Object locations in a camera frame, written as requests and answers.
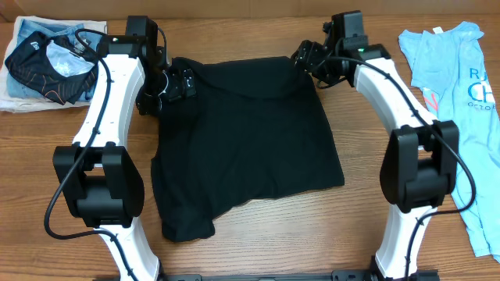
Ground black t-shirt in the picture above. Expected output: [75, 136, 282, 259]
[151, 57, 345, 242]

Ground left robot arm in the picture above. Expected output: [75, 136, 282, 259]
[44, 16, 196, 280]

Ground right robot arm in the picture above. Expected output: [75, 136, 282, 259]
[291, 10, 459, 280]

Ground folded blue jeans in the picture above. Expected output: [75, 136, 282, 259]
[5, 16, 107, 99]

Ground light blue t-shirt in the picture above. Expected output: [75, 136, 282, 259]
[398, 22, 499, 259]

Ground folded black patterned shirt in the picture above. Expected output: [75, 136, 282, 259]
[5, 31, 98, 105]

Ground folded beige cloth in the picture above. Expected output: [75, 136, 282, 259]
[1, 39, 94, 112]

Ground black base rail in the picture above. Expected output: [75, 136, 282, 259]
[93, 269, 441, 281]

